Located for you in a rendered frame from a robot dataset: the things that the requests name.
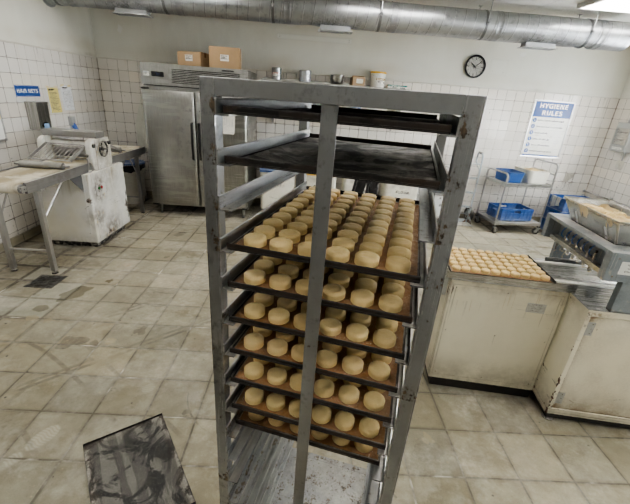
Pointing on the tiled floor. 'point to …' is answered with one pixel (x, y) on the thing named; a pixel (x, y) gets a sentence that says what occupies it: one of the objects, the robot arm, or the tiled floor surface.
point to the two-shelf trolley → (521, 202)
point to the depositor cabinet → (598, 365)
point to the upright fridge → (186, 133)
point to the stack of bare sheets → (136, 466)
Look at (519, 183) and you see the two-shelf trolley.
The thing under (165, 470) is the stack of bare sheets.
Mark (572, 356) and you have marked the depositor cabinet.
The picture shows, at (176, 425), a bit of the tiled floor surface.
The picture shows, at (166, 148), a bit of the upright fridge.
